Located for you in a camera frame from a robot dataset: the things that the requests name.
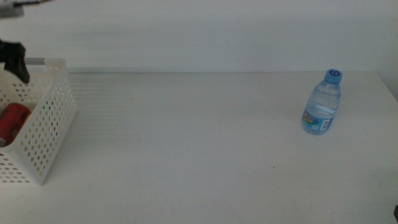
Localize clear water bottle blue cap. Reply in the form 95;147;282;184
300;68;343;136

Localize red can in basket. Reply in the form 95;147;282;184
0;103;32;147

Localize white perforated plastic basket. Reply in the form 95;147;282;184
0;57;78;187

